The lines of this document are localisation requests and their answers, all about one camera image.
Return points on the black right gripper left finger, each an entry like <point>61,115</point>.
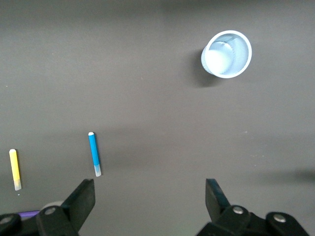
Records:
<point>78,204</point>

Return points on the purple marker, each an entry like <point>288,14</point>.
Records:
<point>29,214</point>

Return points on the blue marker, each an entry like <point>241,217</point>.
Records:
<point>94,152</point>

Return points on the yellow marker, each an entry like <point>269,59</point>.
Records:
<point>14,169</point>

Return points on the light blue plastic cup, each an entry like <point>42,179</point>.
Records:
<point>229,61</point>

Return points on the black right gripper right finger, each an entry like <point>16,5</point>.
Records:
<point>217,209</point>

